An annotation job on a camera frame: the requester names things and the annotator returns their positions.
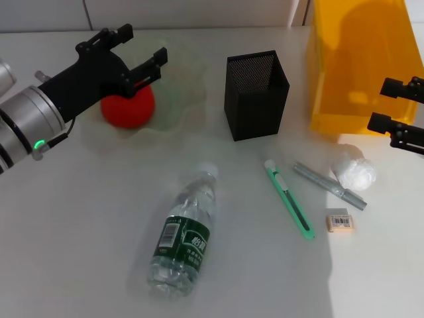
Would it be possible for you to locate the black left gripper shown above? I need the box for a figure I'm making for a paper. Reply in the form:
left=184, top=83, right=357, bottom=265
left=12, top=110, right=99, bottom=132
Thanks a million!
left=38, top=24, right=168, bottom=122

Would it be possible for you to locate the red orange toy fruit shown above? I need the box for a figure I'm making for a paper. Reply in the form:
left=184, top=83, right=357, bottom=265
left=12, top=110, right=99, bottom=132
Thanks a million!
left=100, top=82, right=156, bottom=129

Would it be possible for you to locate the white paper ball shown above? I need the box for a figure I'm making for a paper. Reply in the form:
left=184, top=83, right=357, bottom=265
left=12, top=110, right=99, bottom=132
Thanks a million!
left=330, top=142, right=378, bottom=192

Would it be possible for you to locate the silver marker pen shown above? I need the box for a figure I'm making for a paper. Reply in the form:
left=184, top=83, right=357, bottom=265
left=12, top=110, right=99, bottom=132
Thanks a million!
left=292, top=161, right=368, bottom=211

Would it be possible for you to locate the beige eraser with barcode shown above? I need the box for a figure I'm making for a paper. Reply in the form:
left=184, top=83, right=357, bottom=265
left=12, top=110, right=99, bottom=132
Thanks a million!
left=326, top=207, right=355, bottom=233

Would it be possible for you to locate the green utility knife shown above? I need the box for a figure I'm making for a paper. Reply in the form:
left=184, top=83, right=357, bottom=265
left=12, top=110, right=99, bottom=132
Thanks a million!
left=264, top=159, right=315, bottom=240

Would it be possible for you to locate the clear water bottle green label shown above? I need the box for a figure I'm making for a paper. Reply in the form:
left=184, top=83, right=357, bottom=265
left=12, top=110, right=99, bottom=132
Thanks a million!
left=146, top=162, right=219, bottom=297

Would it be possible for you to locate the translucent wavy fruit plate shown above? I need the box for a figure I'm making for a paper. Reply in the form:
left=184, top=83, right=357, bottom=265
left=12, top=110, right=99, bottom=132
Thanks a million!
left=76, top=31, right=209, bottom=138

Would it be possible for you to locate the black mesh pen holder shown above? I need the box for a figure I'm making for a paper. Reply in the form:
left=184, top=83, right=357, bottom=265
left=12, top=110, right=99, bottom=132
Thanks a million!
left=224, top=50, right=291, bottom=142

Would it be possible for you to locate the yellow plastic storage bin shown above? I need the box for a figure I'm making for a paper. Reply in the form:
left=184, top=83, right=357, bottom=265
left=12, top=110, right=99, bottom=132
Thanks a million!
left=304, top=0, right=424, bottom=135

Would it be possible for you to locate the left wrist camera silver box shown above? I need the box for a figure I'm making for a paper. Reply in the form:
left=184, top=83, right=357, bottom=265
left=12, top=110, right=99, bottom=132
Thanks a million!
left=0, top=59, right=17, bottom=97

